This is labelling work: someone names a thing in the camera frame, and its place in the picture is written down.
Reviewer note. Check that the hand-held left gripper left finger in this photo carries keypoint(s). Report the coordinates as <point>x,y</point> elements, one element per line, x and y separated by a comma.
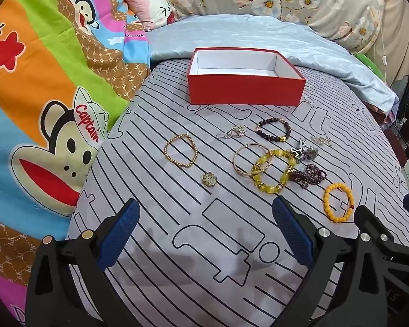
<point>122,231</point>

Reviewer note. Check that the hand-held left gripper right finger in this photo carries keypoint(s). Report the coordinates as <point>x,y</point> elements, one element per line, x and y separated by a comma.
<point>291,231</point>

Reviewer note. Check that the dark red beaded ornament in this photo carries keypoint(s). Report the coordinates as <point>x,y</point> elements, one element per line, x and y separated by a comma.
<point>305,177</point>

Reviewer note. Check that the gold bangle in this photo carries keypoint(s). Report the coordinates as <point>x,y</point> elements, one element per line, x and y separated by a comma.
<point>234,160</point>

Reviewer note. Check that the gold flower brooch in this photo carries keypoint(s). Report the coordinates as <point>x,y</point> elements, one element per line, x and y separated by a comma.
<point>209,179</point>

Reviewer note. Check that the red cardboard box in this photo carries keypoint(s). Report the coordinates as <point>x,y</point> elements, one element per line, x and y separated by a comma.
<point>245,92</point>

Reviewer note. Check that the striped grey bed sheet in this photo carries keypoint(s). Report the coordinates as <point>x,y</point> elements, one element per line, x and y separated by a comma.
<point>197,231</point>

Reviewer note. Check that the green plastic object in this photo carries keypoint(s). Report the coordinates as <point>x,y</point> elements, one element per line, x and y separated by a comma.
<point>369,64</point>

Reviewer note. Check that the colourful cartoon monkey blanket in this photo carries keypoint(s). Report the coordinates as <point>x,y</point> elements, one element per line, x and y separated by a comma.
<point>37,92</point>

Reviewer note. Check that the beige curtain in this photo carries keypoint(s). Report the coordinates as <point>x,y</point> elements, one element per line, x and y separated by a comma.
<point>402,24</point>

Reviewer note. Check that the light blue blanket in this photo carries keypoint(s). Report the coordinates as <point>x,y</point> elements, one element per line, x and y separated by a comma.
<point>245,34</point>

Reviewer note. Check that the pink cartoon pillow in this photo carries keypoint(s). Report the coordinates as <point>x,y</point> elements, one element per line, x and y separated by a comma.
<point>150,10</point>

